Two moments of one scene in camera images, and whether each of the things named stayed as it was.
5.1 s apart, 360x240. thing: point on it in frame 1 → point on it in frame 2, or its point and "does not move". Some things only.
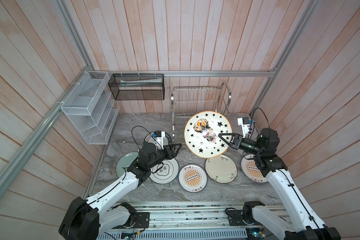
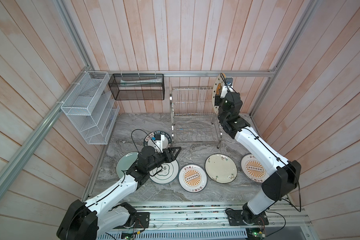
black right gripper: x=233 y=145 → x=218 y=100
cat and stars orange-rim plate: x=201 y=134 → x=219 y=81
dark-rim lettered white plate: x=167 y=140 does not move
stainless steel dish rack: x=187 y=102 does not move
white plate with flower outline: x=165 y=173 does not move
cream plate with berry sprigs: x=221 y=169 does not move
